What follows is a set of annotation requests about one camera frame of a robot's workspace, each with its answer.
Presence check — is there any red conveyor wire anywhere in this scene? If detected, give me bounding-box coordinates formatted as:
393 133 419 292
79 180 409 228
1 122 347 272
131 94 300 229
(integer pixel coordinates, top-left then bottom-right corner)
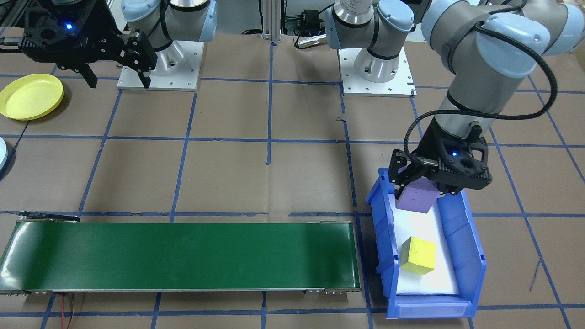
59 292 76 329

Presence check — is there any blue plastic storage bin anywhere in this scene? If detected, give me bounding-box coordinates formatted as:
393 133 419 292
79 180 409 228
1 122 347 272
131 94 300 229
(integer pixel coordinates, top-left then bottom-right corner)
366 167 488 319

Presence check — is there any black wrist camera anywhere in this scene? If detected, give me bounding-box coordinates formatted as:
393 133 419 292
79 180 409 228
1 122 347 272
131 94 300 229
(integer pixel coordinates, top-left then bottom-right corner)
25 14 99 58
437 145 493 191

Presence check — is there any white square base plate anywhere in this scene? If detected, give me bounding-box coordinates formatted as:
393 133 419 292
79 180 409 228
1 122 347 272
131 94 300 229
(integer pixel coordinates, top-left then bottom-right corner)
117 40 204 92
338 46 417 98

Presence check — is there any purple foam block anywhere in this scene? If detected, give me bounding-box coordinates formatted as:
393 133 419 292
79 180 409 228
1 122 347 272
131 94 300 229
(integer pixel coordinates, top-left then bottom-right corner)
395 177 441 214

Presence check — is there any yellow plastic plate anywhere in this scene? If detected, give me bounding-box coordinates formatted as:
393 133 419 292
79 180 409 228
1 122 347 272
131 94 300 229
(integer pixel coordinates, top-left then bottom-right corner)
0 74 64 121

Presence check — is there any silver cable connector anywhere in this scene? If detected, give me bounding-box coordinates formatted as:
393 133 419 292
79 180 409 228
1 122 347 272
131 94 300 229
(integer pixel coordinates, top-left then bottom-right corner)
295 36 328 49

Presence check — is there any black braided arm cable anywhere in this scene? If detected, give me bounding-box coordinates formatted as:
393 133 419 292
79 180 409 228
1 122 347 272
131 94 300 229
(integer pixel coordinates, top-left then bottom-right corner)
153 0 177 51
404 5 558 166

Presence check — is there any yellow foam block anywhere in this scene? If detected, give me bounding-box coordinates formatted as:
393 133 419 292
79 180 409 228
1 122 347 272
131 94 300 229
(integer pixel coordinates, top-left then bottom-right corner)
401 237 436 276

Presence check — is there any green conveyor belt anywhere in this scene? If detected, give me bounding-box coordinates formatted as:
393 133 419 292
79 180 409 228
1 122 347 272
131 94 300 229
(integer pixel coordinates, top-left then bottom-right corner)
0 211 362 296

